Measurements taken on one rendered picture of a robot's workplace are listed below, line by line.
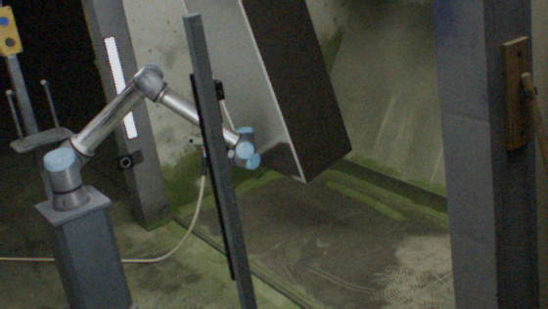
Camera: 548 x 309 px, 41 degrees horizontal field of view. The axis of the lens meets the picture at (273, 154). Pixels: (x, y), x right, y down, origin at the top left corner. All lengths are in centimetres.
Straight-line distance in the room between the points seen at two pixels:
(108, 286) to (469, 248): 219
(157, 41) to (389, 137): 156
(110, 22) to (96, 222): 127
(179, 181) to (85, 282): 122
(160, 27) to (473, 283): 284
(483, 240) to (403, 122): 253
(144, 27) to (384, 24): 160
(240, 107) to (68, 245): 129
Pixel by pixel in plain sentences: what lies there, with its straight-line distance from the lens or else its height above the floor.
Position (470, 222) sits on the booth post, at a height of 102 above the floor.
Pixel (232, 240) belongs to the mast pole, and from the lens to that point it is 277.
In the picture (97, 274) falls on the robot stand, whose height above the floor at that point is 29.
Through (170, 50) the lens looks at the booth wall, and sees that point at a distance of 464.
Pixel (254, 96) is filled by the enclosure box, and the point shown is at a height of 81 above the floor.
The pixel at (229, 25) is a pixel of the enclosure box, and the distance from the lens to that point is 423.
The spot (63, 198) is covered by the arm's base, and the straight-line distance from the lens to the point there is 378.
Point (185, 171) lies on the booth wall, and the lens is 484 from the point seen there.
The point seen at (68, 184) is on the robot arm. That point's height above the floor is 77.
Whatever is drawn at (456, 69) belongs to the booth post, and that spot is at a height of 148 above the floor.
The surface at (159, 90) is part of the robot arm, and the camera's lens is 357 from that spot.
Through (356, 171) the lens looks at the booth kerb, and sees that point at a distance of 489.
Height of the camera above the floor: 207
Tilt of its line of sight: 21 degrees down
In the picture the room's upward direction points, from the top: 10 degrees counter-clockwise
